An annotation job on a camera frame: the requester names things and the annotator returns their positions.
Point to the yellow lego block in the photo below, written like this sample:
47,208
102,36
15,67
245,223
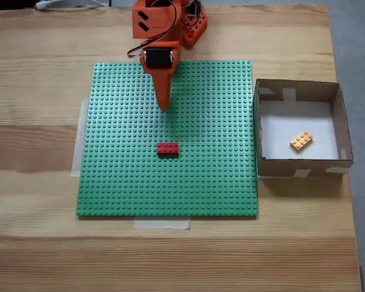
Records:
301,141

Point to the open cardboard box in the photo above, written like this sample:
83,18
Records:
295,115

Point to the red lego block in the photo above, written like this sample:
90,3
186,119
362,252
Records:
168,149

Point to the green lego baseplate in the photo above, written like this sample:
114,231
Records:
124,137

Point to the translucent masking tape strip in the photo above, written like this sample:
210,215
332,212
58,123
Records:
161,224
79,140

